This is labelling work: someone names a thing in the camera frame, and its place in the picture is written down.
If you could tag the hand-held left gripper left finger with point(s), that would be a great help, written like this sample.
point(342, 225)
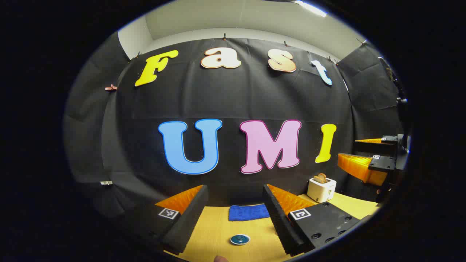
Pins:
point(187, 218)

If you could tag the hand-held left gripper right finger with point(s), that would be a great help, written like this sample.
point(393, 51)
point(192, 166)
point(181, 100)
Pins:
point(280, 222)

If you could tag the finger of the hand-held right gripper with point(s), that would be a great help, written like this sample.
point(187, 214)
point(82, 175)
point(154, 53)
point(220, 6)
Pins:
point(360, 168)
point(375, 147)

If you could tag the blue towel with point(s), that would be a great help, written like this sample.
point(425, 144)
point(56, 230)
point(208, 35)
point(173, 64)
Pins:
point(249, 213)

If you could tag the brown bread slice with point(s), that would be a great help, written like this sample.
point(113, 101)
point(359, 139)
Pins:
point(316, 179)
point(323, 177)

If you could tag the white toaster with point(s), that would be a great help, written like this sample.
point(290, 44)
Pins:
point(320, 192)

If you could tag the white clip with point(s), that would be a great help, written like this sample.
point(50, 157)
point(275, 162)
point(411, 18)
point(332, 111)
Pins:
point(106, 183)

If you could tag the black backdrop cloth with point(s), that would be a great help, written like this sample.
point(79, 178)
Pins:
point(233, 98)

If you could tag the pink clip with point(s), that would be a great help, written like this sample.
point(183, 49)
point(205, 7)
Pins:
point(111, 87)

